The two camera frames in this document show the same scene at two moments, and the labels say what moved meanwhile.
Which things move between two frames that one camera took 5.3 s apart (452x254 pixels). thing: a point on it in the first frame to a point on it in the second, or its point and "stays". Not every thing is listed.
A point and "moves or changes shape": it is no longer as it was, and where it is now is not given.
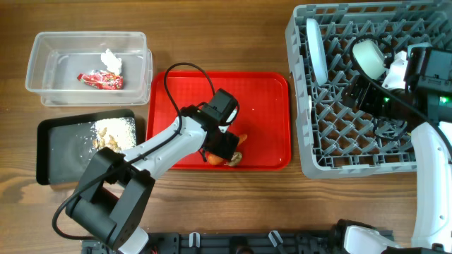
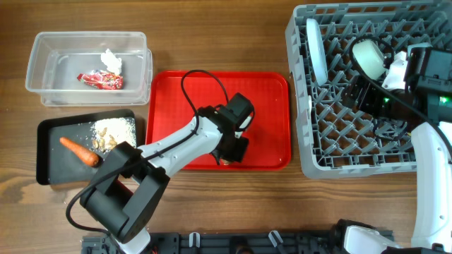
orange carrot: x=215 y=159 moves or changes shape
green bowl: x=370 y=58 stays
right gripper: x=371 y=89 stays
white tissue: x=112 y=63 stays
